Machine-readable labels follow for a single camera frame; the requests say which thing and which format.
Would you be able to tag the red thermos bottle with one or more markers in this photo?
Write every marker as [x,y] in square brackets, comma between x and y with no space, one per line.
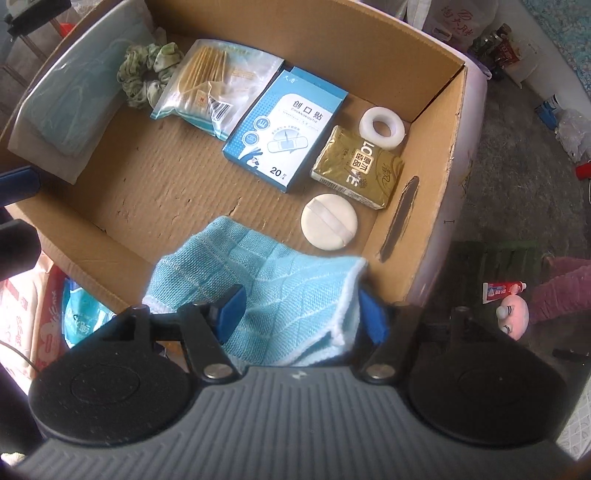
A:
[584,170]

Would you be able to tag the light blue checked cloth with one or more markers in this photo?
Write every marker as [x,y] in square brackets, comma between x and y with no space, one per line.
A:
[286,295]

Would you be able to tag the teal floral wall cloth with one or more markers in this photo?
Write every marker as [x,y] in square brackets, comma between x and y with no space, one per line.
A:
[563,23]

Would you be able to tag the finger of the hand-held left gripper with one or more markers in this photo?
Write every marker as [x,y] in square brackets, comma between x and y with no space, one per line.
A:
[18,185]
[18,249]

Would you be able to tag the white powder puff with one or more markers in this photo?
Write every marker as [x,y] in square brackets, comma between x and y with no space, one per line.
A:
[323,235]

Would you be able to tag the white printed shopping bag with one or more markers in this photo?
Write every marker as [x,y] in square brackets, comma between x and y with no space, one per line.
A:
[455,18]

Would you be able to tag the clear crumpled plastic bag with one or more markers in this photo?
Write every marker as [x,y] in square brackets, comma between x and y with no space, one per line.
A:
[575,134]

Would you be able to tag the gold tissue pack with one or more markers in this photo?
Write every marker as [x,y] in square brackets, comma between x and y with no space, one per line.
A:
[355,170]

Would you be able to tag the green plastic stool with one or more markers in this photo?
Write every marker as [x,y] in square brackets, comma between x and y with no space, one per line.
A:
[489,263]

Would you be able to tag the blue white plastic packet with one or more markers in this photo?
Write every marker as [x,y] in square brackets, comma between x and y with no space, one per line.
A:
[83,318]

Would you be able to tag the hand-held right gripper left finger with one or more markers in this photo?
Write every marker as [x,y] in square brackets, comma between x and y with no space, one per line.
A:
[228,310]

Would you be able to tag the dark glass bottles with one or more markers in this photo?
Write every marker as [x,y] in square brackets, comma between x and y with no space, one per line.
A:
[491,46]

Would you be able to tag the small blue floor item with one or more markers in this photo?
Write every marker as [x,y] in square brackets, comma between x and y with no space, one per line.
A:
[549,110]

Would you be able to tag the pack of blue face masks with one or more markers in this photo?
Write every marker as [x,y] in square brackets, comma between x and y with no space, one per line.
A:
[78,92]

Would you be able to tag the person's pink trouser leg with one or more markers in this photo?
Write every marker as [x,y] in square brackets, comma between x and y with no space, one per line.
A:
[563,286]

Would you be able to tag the small white tape roll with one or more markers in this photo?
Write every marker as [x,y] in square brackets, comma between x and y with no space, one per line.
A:
[392,138]

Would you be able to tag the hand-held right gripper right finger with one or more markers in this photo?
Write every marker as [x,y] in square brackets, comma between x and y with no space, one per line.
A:
[373,316]

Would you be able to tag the brown cardboard box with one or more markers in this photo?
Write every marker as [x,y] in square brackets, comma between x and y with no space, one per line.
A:
[161,184]

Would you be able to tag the blue bandage box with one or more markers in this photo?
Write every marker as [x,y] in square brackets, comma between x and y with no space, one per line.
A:
[286,134]

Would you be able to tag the bag of cotton swabs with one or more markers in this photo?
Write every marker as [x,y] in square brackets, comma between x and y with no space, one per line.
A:
[203,83]

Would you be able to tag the pink wet wipes pack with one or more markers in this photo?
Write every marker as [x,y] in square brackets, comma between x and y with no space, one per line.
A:
[27,323]

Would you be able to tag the pink cartoon face slipper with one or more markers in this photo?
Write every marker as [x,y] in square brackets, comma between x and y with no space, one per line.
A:
[513,318]

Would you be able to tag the black padded seat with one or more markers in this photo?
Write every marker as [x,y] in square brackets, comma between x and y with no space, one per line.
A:
[32,16]

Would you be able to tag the white bag with red print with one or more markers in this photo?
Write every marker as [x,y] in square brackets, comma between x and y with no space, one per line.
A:
[524,60]

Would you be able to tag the green hair scrunchie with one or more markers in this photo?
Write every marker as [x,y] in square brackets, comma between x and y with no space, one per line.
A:
[138,78]

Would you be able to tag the toothpaste tube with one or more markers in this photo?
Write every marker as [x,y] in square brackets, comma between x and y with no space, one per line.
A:
[503,293]

